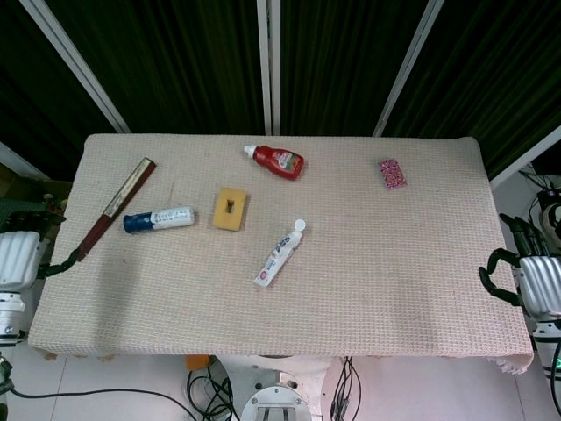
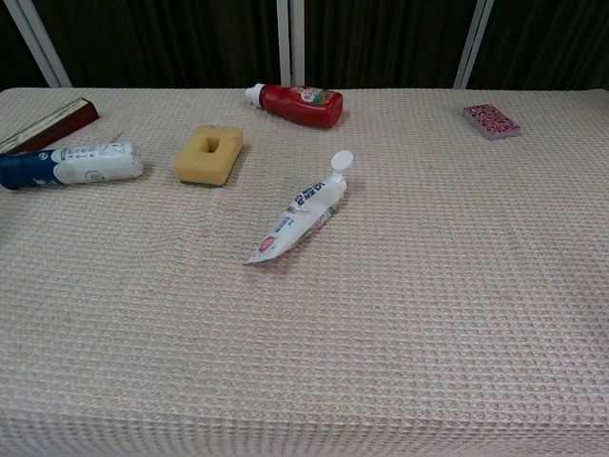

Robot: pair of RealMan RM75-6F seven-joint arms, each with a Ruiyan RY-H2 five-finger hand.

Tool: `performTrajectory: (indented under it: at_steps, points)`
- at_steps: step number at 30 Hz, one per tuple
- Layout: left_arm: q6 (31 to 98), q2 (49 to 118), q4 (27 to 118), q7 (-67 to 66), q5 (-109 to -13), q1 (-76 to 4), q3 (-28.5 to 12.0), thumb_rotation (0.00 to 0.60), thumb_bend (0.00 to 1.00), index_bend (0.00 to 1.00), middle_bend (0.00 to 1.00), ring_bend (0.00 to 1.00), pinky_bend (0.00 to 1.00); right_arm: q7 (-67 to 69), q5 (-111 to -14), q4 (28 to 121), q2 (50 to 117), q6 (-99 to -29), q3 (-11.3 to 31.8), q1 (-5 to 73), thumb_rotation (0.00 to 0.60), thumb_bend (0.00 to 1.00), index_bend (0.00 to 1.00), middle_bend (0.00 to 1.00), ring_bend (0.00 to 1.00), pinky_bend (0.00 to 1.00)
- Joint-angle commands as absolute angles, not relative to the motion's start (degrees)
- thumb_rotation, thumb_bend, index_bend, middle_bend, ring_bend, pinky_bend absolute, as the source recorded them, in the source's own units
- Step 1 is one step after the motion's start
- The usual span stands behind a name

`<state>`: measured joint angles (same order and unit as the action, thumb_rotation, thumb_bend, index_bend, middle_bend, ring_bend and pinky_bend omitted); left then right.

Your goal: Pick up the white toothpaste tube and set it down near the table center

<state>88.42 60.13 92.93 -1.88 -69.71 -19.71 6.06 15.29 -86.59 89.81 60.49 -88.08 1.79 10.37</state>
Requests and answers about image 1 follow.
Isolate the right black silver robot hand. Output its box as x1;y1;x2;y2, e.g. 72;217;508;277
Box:
478;212;561;319

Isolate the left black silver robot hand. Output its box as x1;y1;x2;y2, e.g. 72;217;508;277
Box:
0;209;84;292

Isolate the white floral toothpaste tube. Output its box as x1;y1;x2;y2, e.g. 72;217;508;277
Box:
252;218;308;289

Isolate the silver white robot base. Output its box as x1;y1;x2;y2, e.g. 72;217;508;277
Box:
238;353;335;421

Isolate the white and blue bottle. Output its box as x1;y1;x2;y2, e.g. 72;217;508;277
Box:
122;205;196;234

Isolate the red ketchup bottle white cap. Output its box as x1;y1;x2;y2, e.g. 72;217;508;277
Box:
243;144;306;182

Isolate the white black electronic device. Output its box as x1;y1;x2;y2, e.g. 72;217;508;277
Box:
535;187;561;231

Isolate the brown cardboard box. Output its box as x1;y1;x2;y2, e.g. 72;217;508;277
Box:
0;172;50;199

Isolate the pink patterned card box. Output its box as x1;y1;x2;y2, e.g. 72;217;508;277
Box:
377;157;410;191

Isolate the pink waffle tablecloth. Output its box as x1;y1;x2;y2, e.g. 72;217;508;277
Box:
26;132;536;375

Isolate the small orange box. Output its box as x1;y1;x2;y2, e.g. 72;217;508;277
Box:
184;354;211;375

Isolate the yellow sponge with rectangular hole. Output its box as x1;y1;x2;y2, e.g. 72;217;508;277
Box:
211;187;250;232

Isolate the dark pleated curtain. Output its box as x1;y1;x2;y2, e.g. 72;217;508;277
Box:
0;0;561;182

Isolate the white metal partition post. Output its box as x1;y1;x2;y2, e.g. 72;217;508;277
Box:
487;124;561;190
255;0;282;135
0;139;50;182
372;0;446;138
18;0;131;134

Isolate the long black floor cable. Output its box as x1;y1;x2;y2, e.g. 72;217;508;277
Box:
0;346;196;421

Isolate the hanging black cable bundle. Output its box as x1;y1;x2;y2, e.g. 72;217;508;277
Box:
328;355;366;421

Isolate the coiled black cable bundle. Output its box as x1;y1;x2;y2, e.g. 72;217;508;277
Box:
186;364;243;421

